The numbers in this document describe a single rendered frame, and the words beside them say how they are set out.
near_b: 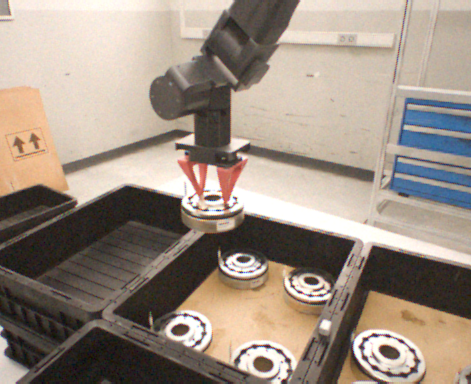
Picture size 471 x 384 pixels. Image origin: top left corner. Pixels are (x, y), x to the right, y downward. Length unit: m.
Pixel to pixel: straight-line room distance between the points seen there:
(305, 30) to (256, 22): 3.11
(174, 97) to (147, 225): 0.58
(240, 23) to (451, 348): 0.60
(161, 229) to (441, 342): 0.64
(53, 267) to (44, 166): 2.52
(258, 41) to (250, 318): 0.47
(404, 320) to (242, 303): 0.29
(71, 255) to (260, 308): 0.44
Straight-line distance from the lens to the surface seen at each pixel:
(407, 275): 0.83
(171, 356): 0.56
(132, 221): 1.08
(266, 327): 0.74
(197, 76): 0.53
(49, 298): 0.71
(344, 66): 3.51
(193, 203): 0.65
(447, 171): 2.55
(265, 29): 0.52
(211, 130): 0.59
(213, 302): 0.79
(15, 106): 3.38
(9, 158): 3.34
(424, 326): 0.81
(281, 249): 0.87
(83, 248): 1.00
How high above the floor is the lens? 1.33
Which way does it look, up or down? 24 degrees down
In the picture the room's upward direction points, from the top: straight up
